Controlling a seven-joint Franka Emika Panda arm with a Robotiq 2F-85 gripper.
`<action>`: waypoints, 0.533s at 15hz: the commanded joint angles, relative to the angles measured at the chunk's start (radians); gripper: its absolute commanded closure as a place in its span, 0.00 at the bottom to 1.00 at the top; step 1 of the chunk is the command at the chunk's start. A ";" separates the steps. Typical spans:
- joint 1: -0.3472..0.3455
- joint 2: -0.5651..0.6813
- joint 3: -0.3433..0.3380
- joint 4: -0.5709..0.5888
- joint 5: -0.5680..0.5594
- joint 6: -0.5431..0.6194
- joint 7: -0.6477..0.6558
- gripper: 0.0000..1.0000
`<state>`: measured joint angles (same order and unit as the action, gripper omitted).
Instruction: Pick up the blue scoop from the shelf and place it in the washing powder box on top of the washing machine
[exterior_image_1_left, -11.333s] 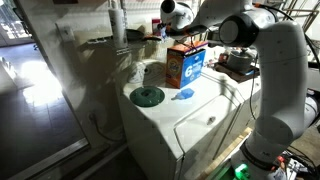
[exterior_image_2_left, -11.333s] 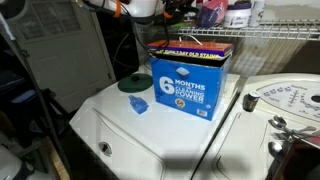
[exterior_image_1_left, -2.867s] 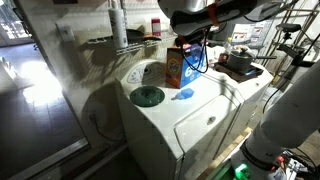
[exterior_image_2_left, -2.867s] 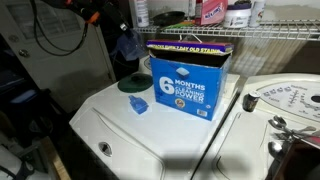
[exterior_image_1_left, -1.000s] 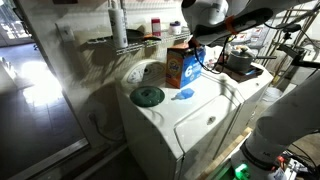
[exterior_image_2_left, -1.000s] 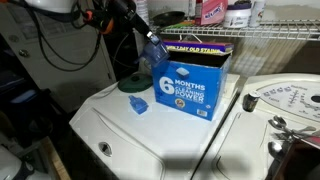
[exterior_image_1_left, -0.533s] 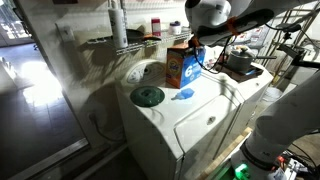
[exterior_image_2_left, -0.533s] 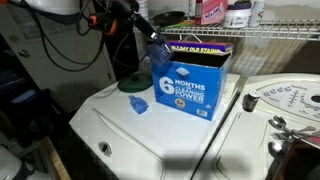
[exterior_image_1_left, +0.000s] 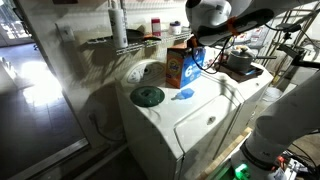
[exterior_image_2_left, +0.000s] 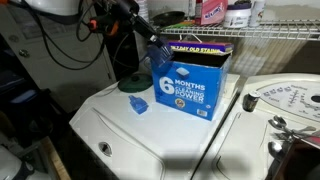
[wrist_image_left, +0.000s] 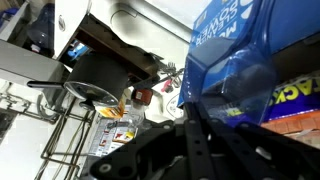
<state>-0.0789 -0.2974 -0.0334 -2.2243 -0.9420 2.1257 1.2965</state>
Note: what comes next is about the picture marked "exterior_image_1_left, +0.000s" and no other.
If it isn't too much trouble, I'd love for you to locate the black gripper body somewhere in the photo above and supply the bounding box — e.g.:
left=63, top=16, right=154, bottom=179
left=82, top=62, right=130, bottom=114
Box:
left=187, top=35, right=202, bottom=50

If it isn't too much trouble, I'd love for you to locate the opaque blue measuring scoop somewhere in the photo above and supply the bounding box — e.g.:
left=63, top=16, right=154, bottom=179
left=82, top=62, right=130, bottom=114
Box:
left=170, top=87, right=196, bottom=102

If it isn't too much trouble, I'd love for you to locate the blue orange washing powder box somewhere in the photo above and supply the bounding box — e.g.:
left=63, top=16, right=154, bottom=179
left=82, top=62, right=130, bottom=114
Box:
left=165, top=41, right=207, bottom=90

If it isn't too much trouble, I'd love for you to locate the white washing machine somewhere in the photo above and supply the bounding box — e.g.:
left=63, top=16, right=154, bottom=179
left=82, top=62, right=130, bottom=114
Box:
left=114, top=58, right=246, bottom=180

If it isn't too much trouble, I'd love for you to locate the white jar dark lid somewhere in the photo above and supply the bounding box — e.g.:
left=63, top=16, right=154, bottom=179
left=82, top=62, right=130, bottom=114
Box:
left=168, top=20, right=183, bottom=36

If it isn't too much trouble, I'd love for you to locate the clear bottle red label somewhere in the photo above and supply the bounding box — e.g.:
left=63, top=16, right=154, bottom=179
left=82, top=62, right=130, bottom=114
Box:
left=218, top=44, right=231, bottom=64

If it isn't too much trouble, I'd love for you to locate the pink red cleaner package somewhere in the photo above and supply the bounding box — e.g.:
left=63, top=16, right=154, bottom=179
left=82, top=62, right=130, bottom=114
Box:
left=151, top=18, right=162, bottom=37

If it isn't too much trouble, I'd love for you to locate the flat multicoloured cloth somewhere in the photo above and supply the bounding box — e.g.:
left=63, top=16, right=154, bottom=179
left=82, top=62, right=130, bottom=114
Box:
left=143, top=34, right=163, bottom=42

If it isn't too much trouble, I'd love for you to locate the grey pot with lid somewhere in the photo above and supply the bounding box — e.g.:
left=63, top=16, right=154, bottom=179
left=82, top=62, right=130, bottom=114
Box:
left=226, top=45, right=278, bottom=73

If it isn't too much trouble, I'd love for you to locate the black frying pan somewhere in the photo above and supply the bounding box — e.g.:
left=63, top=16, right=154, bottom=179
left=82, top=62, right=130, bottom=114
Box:
left=125, top=28, right=146, bottom=43

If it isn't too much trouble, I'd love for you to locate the round green lid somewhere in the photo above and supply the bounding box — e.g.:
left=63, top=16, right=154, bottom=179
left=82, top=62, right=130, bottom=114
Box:
left=129, top=85, right=166, bottom=108

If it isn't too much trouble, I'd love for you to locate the tall white plastic bottle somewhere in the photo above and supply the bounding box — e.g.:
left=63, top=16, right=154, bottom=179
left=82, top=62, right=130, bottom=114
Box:
left=107, top=0, right=129, bottom=50

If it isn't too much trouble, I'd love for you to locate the white round bucket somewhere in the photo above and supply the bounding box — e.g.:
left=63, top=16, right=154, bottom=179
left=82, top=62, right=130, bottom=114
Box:
left=261, top=87, right=284, bottom=104

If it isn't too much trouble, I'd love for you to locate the wooden board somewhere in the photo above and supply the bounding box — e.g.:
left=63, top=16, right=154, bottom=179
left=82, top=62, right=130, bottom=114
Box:
left=196, top=126, right=254, bottom=180

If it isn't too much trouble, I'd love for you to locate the green glowing light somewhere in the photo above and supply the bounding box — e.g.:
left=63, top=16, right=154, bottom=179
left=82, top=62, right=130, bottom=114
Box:
left=233, top=162, right=251, bottom=180

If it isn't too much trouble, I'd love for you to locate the glass patio door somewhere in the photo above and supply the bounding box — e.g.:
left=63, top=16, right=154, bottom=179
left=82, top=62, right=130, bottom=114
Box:
left=0, top=0, right=34, bottom=48

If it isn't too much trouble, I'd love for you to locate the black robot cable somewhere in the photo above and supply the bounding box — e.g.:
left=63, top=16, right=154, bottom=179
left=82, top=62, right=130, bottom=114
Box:
left=190, top=34, right=233, bottom=75

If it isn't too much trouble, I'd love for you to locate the orange tape strap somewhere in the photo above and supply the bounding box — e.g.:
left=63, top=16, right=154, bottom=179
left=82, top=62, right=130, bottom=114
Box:
left=225, top=16, right=238, bottom=36

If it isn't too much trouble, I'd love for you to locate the white wire shelf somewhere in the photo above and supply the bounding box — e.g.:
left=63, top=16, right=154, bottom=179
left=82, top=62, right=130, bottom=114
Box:
left=87, top=28, right=193, bottom=56

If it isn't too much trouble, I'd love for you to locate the black camera stand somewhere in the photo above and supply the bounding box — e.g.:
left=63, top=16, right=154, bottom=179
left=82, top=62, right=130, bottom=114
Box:
left=275, top=21, right=320, bottom=70

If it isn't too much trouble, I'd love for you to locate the black power cord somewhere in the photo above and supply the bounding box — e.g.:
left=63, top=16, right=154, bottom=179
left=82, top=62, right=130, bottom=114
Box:
left=87, top=112, right=126, bottom=144

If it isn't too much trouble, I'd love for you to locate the white wall outlet plate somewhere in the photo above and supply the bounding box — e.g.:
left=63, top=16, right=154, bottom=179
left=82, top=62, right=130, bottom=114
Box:
left=55, top=22, right=77, bottom=44

